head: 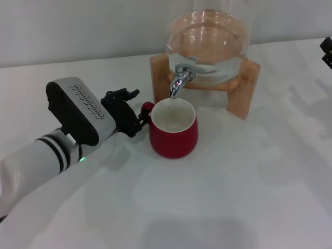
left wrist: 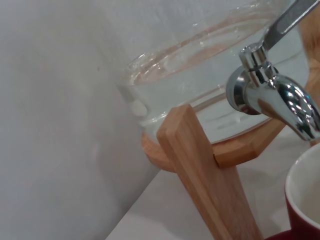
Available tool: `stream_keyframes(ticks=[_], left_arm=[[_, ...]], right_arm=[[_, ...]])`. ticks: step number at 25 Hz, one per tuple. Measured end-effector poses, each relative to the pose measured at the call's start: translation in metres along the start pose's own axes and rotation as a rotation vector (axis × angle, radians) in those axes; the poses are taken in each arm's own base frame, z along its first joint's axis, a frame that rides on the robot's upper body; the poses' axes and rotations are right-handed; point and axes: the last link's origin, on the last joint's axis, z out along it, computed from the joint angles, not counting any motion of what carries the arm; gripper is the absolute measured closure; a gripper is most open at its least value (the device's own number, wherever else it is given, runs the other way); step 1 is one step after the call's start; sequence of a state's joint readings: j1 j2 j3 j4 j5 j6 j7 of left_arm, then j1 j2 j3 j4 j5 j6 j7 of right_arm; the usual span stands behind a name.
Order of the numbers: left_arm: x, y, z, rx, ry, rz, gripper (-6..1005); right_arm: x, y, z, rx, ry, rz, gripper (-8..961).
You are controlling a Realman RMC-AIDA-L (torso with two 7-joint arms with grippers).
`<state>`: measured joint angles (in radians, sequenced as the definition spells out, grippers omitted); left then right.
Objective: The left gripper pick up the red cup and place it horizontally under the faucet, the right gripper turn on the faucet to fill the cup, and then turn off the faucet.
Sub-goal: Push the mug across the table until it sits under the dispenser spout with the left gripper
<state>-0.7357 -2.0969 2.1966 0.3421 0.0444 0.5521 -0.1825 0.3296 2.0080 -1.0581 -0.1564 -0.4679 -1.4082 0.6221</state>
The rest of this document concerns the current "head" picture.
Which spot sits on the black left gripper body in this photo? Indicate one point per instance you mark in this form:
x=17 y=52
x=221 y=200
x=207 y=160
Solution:
x=123 y=116

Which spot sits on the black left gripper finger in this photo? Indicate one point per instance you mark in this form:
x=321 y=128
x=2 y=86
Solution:
x=142 y=122
x=116 y=95

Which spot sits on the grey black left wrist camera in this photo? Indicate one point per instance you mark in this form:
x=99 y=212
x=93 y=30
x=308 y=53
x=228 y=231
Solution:
x=75 y=111

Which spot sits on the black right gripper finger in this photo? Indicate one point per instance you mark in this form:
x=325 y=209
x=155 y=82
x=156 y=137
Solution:
x=327 y=45

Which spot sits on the wooden dispenser stand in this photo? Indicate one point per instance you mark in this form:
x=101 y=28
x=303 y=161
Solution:
x=160 y=83

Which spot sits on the clear glass water dispenser jar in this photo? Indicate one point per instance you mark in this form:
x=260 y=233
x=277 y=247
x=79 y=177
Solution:
x=207 y=33

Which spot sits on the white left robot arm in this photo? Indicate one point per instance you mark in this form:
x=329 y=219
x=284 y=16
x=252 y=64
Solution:
x=28 y=166

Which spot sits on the red ceramic cup white inside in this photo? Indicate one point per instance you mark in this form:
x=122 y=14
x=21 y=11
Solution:
x=173 y=142

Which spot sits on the chrome dispenser faucet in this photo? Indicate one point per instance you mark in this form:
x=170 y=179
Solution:
x=177 y=83

